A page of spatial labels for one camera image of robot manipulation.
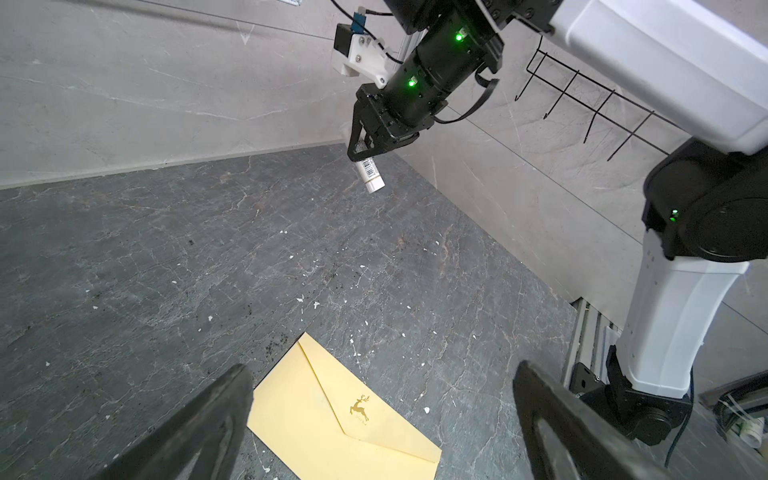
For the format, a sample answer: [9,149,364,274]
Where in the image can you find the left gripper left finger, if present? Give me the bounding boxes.
[92,364,254,479]

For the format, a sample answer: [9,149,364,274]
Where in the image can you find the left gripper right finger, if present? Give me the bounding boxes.
[513,361,666,479]

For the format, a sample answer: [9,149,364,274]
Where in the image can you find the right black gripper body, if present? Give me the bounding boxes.
[347,83,434,162]

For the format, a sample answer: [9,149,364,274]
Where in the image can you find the white glue stick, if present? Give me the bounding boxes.
[355,157,385,194]

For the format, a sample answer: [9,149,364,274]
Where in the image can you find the tan paper envelope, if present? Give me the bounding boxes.
[247,334,441,479]

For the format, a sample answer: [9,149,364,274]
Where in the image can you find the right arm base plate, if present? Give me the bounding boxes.
[568,362,619,425]

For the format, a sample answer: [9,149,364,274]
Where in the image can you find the right black camera cable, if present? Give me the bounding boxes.
[328,0,404,66]

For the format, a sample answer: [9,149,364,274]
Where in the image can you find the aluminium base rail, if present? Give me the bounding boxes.
[563,298,621,394]

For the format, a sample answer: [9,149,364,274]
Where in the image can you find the black wire hook rack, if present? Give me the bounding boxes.
[514,35,684,162]

